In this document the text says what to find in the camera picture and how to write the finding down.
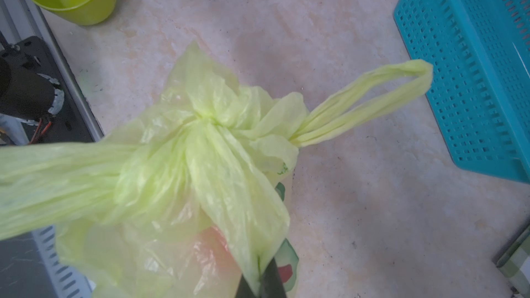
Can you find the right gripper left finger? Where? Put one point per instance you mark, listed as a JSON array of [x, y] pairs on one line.
[[244, 290]]

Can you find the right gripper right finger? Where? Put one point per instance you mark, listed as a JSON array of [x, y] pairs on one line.
[[271, 284]]

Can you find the yellow-green avocado plastic bag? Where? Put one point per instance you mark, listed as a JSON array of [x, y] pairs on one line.
[[210, 152]]

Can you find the red apple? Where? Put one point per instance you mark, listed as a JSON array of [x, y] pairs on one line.
[[220, 274]]

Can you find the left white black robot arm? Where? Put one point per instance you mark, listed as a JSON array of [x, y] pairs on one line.
[[30, 98]]

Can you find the green checkered cloth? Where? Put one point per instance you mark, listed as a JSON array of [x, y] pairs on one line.
[[514, 265]]

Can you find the teal plastic basket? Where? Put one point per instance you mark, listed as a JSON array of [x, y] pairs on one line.
[[479, 50]]

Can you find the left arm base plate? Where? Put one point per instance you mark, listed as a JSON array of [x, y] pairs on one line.
[[69, 125]]

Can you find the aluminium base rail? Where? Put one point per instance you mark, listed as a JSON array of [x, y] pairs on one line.
[[36, 199]]

